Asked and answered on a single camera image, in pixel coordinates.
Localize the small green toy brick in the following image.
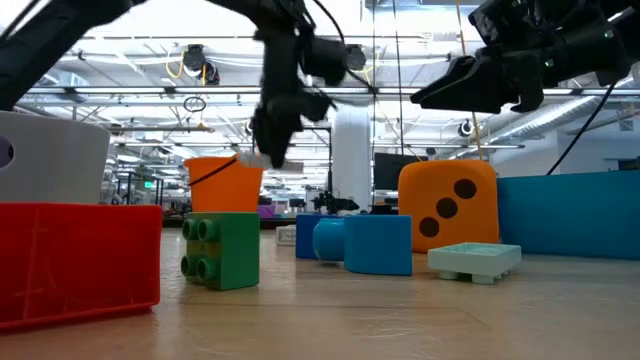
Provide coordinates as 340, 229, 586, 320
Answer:
180, 212, 261, 293

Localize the yellow cable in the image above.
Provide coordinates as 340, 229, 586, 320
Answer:
453, 0, 484, 161

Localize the small dark blue brick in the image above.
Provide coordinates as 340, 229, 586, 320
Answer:
295, 213, 346, 261

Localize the teal plastic bin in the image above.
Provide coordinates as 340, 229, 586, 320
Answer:
497, 169, 640, 262

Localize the light grey plastic bin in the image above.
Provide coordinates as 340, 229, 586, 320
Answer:
0, 110, 112, 205

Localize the flat mint toy brick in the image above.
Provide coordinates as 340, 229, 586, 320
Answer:
427, 242, 523, 286

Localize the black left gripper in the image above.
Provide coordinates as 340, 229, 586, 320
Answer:
249, 24, 350, 169

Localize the orange foam die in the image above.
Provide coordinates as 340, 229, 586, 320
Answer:
397, 159, 502, 254

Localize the white pillar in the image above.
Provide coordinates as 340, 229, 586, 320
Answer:
331, 103, 374, 214

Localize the purple foam die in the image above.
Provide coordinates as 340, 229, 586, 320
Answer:
0, 136, 15, 170

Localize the red toy brick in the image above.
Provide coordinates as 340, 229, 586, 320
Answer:
0, 202, 164, 332

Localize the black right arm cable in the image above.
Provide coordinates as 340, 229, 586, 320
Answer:
546, 81, 619, 176

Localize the orange plastic bucket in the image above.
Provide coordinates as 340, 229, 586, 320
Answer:
183, 155, 265, 214

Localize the white teal card deck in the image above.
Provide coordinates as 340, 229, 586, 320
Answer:
275, 224, 298, 247

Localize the black monitor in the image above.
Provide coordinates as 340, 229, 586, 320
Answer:
373, 152, 419, 192

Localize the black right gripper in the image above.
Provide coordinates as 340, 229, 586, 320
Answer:
410, 14, 634, 114

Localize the large light blue brick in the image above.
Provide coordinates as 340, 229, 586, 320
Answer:
312, 214, 414, 277

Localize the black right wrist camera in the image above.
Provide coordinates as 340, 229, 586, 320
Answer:
468, 0, 551, 49

